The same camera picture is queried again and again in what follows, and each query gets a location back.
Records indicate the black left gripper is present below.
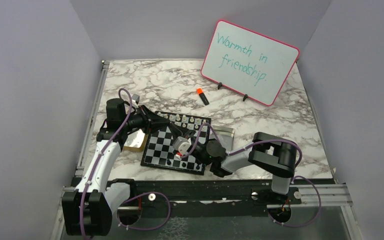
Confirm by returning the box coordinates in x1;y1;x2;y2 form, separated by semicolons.
122;104;171;135

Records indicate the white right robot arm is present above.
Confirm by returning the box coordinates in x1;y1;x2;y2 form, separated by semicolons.
172;132;303;204

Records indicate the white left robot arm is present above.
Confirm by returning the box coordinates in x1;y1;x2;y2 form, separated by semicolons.
61;98;170;238

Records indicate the black white chess board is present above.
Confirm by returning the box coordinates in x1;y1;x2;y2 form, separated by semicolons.
141;111;212;176

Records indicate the silver tin lid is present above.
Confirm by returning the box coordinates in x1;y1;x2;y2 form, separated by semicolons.
209;125;235;151

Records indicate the gold tin box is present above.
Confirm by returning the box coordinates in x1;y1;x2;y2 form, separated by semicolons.
122;129;148;152

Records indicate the orange black highlighter marker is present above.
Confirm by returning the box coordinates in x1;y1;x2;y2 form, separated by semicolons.
196;88;210;106

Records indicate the pink framed whiteboard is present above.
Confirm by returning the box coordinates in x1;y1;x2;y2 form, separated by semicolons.
200;20;300;106

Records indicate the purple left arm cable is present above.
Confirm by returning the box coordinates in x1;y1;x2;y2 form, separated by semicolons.
79;88;172;239

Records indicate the black mounting base rail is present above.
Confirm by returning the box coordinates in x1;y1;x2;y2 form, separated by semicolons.
69;178;335;220

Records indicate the aluminium side rail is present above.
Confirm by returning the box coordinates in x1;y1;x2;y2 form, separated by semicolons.
74;60;111;176

